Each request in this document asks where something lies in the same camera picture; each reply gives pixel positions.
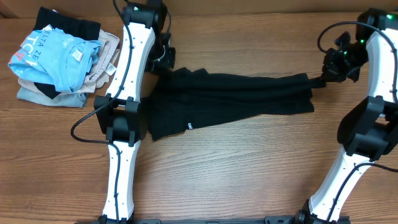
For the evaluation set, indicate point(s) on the light blue printed t-shirt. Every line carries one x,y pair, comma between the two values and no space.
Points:
50,56

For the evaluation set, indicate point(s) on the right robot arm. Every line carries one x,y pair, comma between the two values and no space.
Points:
368,131

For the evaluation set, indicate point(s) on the beige folded garment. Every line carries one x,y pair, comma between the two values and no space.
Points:
103,68

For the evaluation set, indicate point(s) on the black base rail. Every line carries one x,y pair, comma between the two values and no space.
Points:
266,220

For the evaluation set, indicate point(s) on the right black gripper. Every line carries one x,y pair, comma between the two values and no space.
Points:
331,73

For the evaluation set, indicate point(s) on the grey-blue folded garment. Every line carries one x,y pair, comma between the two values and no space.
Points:
76,100

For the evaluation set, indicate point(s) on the black folded garment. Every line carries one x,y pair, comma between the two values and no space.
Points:
85,29

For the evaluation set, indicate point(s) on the black t-shirt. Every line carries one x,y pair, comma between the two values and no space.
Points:
185,100

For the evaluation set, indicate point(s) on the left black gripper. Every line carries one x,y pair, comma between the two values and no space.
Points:
165,59

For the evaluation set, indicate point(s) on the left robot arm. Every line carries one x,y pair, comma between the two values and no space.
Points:
145,48

